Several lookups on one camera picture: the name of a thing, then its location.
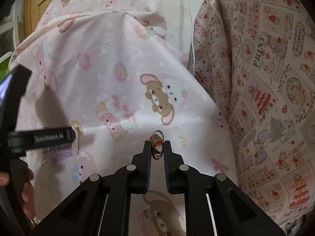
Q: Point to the green storage box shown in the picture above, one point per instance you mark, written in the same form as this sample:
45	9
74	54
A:
2	71

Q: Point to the person's left hand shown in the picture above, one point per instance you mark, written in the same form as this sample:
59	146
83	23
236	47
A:
28	201

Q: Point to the strawberry printed cloth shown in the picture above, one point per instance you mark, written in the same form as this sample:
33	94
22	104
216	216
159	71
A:
258	78

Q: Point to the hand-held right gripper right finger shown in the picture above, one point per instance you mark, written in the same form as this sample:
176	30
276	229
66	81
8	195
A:
167	167

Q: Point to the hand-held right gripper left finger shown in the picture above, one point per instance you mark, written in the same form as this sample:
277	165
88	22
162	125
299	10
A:
147	167

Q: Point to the white shelf unit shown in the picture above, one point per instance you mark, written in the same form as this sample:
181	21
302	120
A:
7	29

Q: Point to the pink bear printed sheet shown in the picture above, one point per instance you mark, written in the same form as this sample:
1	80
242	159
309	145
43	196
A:
98	66

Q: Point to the pastel checkered printed box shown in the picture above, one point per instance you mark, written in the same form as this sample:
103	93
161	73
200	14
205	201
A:
61	152

